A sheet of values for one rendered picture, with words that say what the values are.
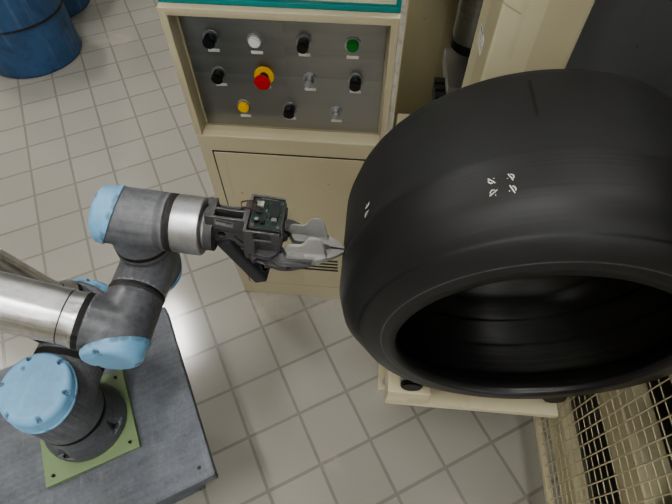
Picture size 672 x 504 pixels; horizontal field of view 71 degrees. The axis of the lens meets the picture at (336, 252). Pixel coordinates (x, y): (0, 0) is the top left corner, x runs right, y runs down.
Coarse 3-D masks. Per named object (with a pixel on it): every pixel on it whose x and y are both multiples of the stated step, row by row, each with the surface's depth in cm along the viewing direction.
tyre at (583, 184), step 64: (448, 128) 60; (512, 128) 56; (576, 128) 53; (640, 128) 54; (384, 192) 64; (448, 192) 55; (576, 192) 49; (640, 192) 49; (384, 256) 60; (448, 256) 54; (512, 256) 52; (576, 256) 51; (640, 256) 50; (384, 320) 67; (448, 320) 101; (512, 320) 101; (576, 320) 94; (640, 320) 84; (448, 384) 84; (512, 384) 86; (576, 384) 82
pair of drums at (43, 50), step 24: (0, 0) 262; (24, 0) 269; (48, 0) 281; (72, 0) 335; (0, 24) 270; (24, 24) 276; (48, 24) 286; (72, 24) 309; (0, 48) 281; (24, 48) 284; (48, 48) 292; (72, 48) 307; (0, 72) 297; (24, 72) 295; (48, 72) 301
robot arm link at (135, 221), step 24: (120, 192) 69; (144, 192) 70; (168, 192) 71; (96, 216) 68; (120, 216) 68; (144, 216) 68; (168, 216) 68; (96, 240) 71; (120, 240) 70; (144, 240) 69
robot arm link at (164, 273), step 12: (168, 252) 77; (120, 264) 77; (132, 264) 75; (144, 264) 75; (156, 264) 77; (168, 264) 79; (180, 264) 85; (120, 276) 75; (132, 276) 75; (144, 276) 76; (156, 276) 77; (168, 276) 79; (180, 276) 86; (156, 288) 76; (168, 288) 80
